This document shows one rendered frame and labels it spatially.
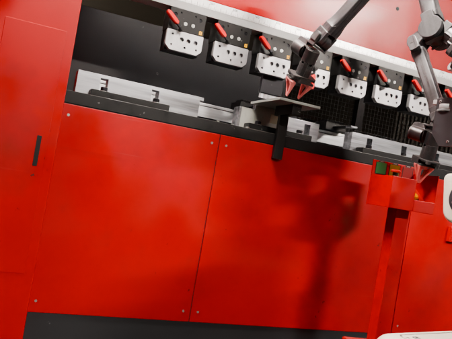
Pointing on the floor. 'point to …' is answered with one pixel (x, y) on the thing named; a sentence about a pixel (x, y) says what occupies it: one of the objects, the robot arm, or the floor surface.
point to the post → (358, 114)
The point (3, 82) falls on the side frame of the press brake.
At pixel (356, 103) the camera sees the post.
